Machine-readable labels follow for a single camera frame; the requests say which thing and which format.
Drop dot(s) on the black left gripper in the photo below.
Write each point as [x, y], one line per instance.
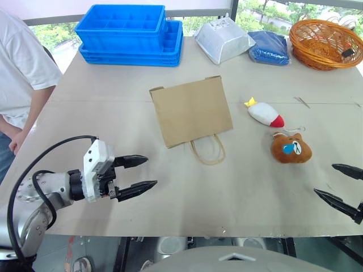
[107, 181]

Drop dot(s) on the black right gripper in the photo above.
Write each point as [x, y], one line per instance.
[360, 215]

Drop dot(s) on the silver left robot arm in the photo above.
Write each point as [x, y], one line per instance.
[54, 187]

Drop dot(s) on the bystander bare forearm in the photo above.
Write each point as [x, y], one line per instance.
[37, 107]

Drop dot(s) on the blue cloth bundle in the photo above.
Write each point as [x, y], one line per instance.
[269, 46]

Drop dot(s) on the bystander bare hand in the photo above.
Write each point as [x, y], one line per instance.
[17, 143]

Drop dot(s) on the brown bear head plush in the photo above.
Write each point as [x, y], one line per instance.
[290, 150]

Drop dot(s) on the grey round stool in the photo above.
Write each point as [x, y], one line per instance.
[171, 245]
[251, 243]

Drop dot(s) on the black table leg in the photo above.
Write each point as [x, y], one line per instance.
[120, 253]
[290, 246]

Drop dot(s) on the white red rocket plush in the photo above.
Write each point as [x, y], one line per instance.
[265, 113]

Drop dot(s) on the grey rounded robot torso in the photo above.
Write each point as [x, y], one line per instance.
[227, 262]

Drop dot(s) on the small black clip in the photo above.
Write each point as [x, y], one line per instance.
[348, 53]

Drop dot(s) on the blue wide plastic crate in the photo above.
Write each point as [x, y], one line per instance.
[173, 45]

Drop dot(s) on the blue divided plastic crate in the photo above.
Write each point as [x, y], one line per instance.
[119, 37]

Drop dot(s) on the orange wicker basket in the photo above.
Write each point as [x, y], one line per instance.
[314, 48]

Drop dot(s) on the bystander in white t-shirt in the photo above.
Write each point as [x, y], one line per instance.
[20, 62]

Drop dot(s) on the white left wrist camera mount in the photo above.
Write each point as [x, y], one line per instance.
[93, 158]

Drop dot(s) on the grey window frame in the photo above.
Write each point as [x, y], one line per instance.
[187, 12]

